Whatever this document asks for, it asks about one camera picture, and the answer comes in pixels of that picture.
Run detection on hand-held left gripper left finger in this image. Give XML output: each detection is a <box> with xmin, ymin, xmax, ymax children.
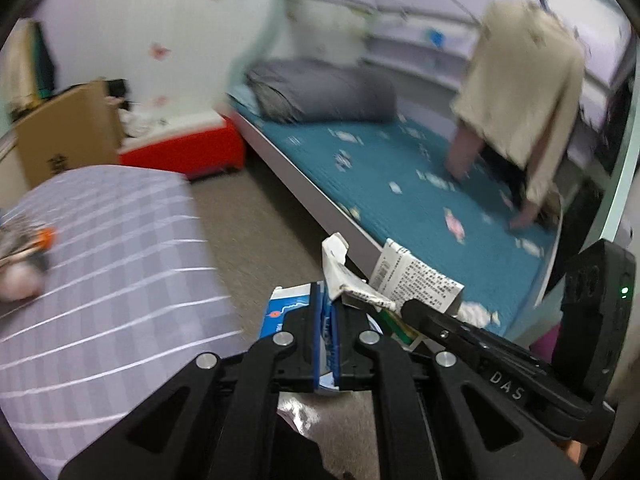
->
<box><xmin>57</xmin><ymin>282</ymin><xmax>323</xmax><ymax>480</ymax></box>

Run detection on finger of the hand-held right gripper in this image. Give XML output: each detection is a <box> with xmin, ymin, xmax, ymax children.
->
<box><xmin>400</xmin><ymin>299</ymin><xmax>547</xmax><ymax>377</ymax></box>

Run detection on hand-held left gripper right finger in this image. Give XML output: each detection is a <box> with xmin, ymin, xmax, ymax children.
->
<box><xmin>337</xmin><ymin>302</ymin><xmax>586</xmax><ymax>480</ymax></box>

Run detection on green white packet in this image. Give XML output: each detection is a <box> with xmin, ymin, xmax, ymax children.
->
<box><xmin>379</xmin><ymin>310</ymin><xmax>429</xmax><ymax>356</ymax></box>

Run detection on white printed box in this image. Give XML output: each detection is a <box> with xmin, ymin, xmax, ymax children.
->
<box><xmin>370</xmin><ymin>239</ymin><xmax>466</xmax><ymax>318</ymax></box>

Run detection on blue white carton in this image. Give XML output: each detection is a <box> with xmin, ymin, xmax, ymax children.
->
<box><xmin>260</xmin><ymin>282</ymin><xmax>346</xmax><ymax>392</ymax></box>

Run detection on white wrapper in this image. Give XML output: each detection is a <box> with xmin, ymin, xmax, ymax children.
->
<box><xmin>321</xmin><ymin>232</ymin><xmax>401</xmax><ymax>312</ymax></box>

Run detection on beige sock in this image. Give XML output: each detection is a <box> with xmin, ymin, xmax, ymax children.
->
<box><xmin>0</xmin><ymin>262</ymin><xmax>44</xmax><ymax>304</ymax></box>

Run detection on purple cloth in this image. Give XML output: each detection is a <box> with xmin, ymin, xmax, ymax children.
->
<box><xmin>529</xmin><ymin>324</ymin><xmax>567</xmax><ymax>362</ymax></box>

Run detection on person's black trouser leg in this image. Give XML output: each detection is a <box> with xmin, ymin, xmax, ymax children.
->
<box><xmin>272</xmin><ymin>420</ymin><xmax>334</xmax><ymax>480</ymax></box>

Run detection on bed with teal sheet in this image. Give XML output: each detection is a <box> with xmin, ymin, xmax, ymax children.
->
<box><xmin>227</xmin><ymin>85</ymin><xmax>558</xmax><ymax>339</ymax></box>

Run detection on pink hanging pants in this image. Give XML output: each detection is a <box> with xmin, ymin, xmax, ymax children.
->
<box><xmin>445</xmin><ymin>122</ymin><xmax>546</xmax><ymax>233</ymax></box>

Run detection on table with grey checked cloth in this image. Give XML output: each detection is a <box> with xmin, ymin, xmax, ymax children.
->
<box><xmin>0</xmin><ymin>165</ymin><xmax>246</xmax><ymax>480</ymax></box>

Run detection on red covered low bench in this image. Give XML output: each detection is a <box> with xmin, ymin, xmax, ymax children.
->
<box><xmin>119</xmin><ymin>112</ymin><xmax>246</xmax><ymax>181</ymax></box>

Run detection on beige hanging sweater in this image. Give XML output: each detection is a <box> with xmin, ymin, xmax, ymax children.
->
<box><xmin>450</xmin><ymin>0</ymin><xmax>587</xmax><ymax>207</ymax></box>

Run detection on grey duvet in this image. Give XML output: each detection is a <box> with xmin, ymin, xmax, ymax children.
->
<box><xmin>245</xmin><ymin>57</ymin><xmax>399</xmax><ymax>125</ymax></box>

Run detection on white plastic bag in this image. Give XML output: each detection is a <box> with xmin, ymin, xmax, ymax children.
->
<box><xmin>122</xmin><ymin>107</ymin><xmax>167</xmax><ymax>137</ymax></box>

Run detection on black clothes pile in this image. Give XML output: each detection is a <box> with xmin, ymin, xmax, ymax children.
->
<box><xmin>102</xmin><ymin>79</ymin><xmax>132</xmax><ymax>111</ymax></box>

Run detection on large cardboard box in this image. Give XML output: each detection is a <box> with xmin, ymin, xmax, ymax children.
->
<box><xmin>14</xmin><ymin>80</ymin><xmax>124</xmax><ymax>189</ymax></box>

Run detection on green hanging garment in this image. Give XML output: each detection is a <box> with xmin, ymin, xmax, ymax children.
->
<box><xmin>35</xmin><ymin>25</ymin><xmax>57</xmax><ymax>97</ymax></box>

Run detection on cream hanging jacket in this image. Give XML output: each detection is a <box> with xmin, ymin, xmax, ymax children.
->
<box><xmin>4</xmin><ymin>20</ymin><xmax>39</xmax><ymax>107</ymax></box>

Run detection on mint bunk bed frame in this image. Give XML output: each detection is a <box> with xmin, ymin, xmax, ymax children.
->
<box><xmin>215</xmin><ymin>0</ymin><xmax>640</xmax><ymax>342</ymax></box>

